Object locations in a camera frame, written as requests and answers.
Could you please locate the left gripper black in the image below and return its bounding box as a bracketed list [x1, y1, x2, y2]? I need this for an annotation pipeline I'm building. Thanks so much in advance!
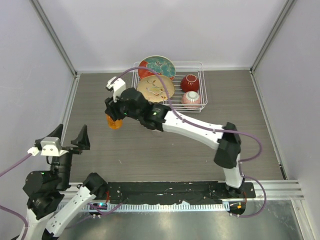
[48, 123, 91, 188]

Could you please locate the orange juice bottle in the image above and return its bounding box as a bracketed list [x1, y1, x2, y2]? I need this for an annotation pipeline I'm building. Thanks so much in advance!
[106, 115, 123, 130]

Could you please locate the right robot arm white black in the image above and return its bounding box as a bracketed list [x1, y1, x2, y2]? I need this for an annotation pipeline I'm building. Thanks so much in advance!
[104, 88, 244, 198]

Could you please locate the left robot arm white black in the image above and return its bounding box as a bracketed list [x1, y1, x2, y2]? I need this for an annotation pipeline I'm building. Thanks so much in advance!
[16, 124, 107, 240]

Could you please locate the beige bird plate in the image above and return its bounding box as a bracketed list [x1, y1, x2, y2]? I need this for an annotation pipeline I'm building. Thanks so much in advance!
[137, 75, 175, 103]

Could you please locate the red teal floral plate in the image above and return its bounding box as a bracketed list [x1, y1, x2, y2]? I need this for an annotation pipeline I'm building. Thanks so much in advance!
[138, 55, 176, 80]

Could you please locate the pink patterned bowl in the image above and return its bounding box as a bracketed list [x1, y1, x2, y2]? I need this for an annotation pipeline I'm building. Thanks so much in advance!
[181, 91, 201, 108]

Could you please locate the red bowl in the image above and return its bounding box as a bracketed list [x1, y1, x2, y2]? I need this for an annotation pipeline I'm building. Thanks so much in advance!
[180, 74, 200, 93]

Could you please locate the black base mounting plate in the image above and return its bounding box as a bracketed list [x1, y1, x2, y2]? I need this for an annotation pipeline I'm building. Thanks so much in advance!
[96, 181, 256, 205]

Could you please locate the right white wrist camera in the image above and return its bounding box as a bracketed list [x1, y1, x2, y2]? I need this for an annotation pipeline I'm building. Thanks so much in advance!
[105, 76, 127, 103]

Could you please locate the white wire dish rack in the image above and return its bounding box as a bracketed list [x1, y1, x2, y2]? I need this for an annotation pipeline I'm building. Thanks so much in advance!
[131, 57, 208, 113]

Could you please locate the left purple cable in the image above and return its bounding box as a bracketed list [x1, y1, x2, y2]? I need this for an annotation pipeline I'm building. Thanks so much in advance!
[0, 147, 123, 240]

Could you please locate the white slotted cable duct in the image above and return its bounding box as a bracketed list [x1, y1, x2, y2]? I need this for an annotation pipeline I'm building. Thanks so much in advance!
[80, 201, 230, 213]

